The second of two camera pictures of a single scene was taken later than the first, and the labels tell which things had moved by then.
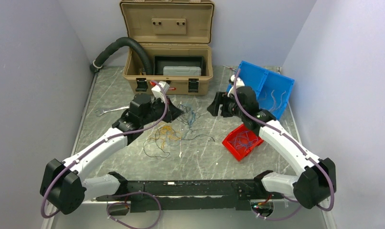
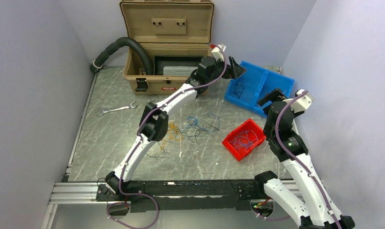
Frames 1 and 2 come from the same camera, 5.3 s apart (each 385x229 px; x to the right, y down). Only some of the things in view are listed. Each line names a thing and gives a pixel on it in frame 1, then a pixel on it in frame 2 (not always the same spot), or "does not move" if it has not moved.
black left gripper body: [156, 111] -> [219, 64]
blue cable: [244, 139] does not move
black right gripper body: [228, 109] -> [275, 95]
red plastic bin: [240, 141] does not move
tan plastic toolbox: [177, 35] does not move
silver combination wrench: [103, 111] does not move
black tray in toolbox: [159, 61] does not move
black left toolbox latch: [142, 84] does not move
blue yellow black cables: [167, 137] -> [190, 130]
